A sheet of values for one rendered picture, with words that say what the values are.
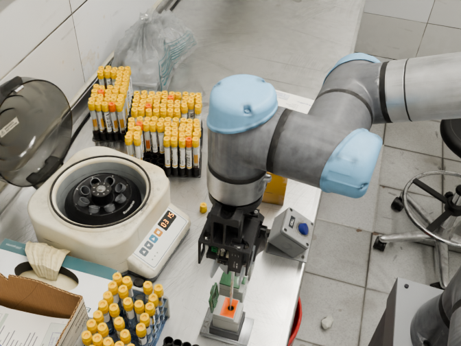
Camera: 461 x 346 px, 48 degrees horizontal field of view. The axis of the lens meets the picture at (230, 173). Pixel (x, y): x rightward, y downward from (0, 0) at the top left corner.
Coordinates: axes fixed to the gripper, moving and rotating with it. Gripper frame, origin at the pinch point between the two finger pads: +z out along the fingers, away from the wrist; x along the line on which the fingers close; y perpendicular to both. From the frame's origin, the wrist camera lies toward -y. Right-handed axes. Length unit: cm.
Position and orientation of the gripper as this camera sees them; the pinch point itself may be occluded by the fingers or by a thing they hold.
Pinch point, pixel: (233, 265)
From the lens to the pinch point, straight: 83.5
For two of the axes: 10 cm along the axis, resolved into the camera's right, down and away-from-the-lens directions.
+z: -0.4, 7.1, 7.0
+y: -2.7, 6.7, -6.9
